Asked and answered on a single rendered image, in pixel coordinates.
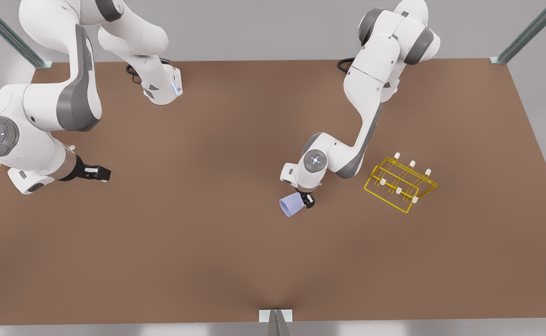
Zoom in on lavender cup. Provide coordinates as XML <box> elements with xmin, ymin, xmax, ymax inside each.
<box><xmin>279</xmin><ymin>193</ymin><xmax>307</xmax><ymax>218</ymax></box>

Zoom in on yellow wire cup holder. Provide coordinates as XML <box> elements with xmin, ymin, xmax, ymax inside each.
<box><xmin>364</xmin><ymin>152</ymin><xmax>438</xmax><ymax>214</ymax></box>

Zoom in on silver frame post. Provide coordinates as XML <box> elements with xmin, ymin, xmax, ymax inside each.
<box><xmin>489</xmin><ymin>0</ymin><xmax>546</xmax><ymax>65</ymax></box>
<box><xmin>0</xmin><ymin>0</ymin><xmax>53</xmax><ymax>70</ymax></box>
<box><xmin>259</xmin><ymin>309</ymin><xmax>293</xmax><ymax>336</ymax></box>

